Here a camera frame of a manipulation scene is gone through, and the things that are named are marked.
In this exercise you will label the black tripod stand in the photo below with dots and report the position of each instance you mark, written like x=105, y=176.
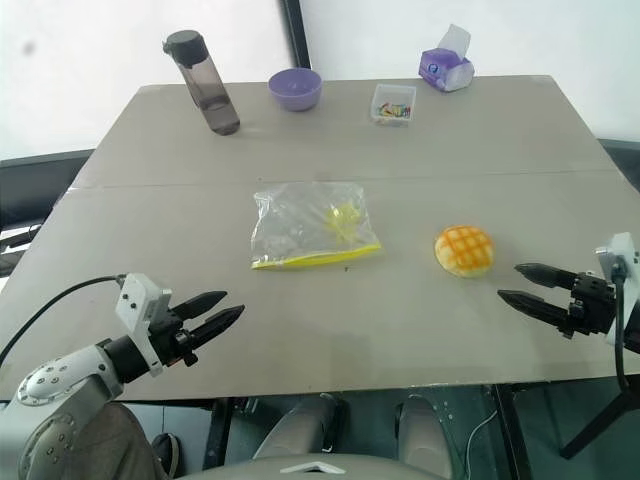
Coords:
x=600, y=425

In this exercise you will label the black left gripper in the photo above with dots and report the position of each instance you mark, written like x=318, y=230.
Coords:
x=172, y=337

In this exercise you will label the grey robot torso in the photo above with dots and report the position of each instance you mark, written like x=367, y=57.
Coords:
x=310, y=467

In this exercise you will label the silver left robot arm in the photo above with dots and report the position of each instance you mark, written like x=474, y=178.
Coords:
x=65, y=385

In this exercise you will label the dark window frame post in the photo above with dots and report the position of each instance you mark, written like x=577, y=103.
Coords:
x=297, y=32

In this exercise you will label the purple plastic bowl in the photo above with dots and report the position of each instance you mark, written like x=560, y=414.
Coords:
x=295, y=89

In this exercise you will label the yellow bun toy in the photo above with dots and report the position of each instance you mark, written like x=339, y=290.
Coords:
x=464, y=250

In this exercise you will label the silver robot leg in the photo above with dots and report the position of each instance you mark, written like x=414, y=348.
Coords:
x=300, y=425
x=422, y=432

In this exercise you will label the grey transparent water bottle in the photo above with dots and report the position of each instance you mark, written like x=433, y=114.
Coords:
x=202, y=82

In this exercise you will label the clear zip bag yellow seal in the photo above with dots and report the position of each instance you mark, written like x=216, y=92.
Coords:
x=312, y=225

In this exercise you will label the black table leg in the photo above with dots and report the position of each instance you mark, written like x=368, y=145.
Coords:
x=512, y=430
x=219, y=432

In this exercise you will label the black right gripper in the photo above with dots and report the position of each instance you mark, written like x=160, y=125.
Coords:
x=592, y=305

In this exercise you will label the purple tissue pack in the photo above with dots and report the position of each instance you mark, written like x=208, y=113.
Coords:
x=447, y=62

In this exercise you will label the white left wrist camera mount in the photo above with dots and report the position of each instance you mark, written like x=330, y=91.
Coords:
x=135, y=305

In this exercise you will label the clear box of coloured clips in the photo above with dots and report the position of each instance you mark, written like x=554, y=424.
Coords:
x=392, y=105

